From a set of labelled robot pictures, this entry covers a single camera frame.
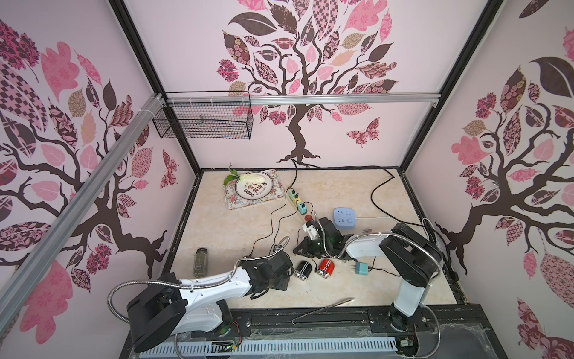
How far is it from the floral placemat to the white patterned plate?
0.01 metres

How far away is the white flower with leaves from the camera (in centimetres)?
113

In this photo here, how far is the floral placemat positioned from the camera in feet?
3.56

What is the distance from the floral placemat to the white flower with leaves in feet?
0.07

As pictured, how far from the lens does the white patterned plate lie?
109 cm
